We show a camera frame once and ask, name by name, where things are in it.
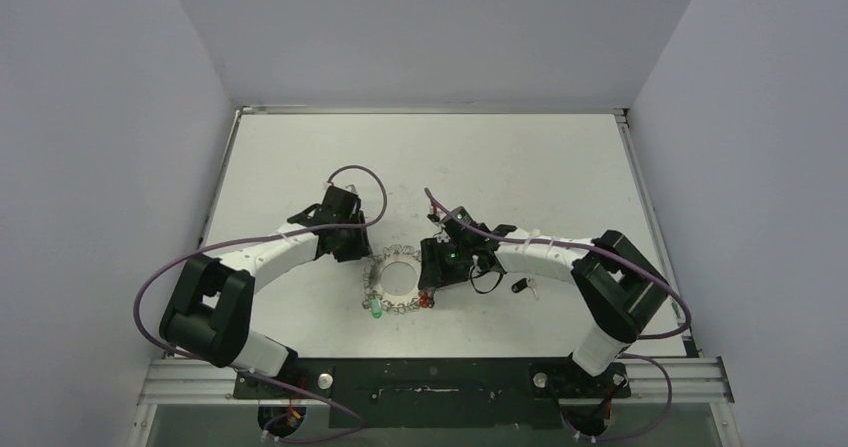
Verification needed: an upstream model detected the black tagged key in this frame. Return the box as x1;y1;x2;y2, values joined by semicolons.
510;277;539;300
468;261;506;296

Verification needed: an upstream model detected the red tagged key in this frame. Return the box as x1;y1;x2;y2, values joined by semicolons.
418;292;435;309

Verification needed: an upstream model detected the metal key organizer disc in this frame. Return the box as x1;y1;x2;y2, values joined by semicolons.
362;244;428;316

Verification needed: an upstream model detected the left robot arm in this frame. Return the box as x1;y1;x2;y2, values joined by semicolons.
159;186;372;398

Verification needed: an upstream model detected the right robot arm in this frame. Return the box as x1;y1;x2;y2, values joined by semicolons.
418;207;669;396

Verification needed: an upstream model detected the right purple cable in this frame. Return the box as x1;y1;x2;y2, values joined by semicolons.
423;187;694;445

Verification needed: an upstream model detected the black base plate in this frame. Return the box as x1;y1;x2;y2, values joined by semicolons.
233;357;631;431

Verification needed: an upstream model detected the aluminium frame rail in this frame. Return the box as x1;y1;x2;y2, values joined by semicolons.
138;358;734;406

